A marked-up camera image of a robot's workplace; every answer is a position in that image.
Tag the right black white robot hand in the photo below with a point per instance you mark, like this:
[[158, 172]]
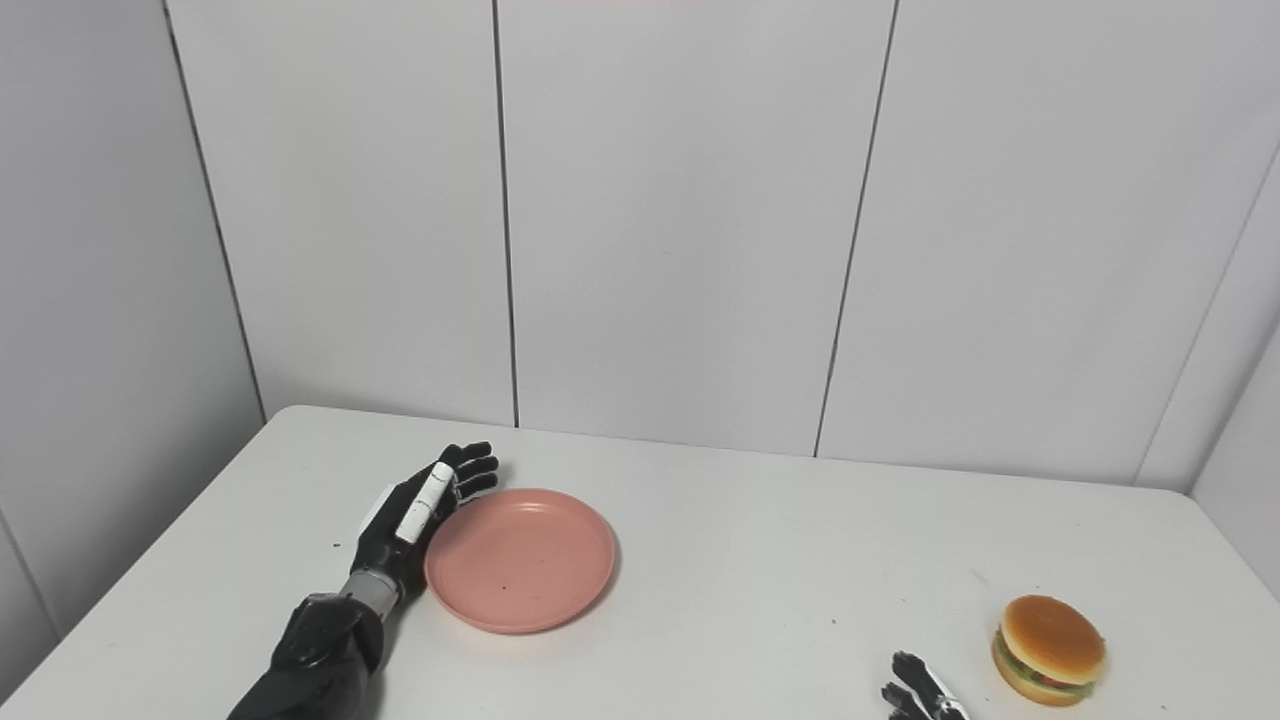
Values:
[[925, 695]]

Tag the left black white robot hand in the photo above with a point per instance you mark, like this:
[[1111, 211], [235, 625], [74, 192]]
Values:
[[395, 540]]

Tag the pink round plate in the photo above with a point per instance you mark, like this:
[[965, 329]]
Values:
[[520, 560]]

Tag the toy hamburger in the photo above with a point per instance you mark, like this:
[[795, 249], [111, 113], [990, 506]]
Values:
[[1050, 645]]

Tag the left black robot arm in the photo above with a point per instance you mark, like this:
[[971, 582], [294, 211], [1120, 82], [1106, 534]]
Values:
[[320, 660]]

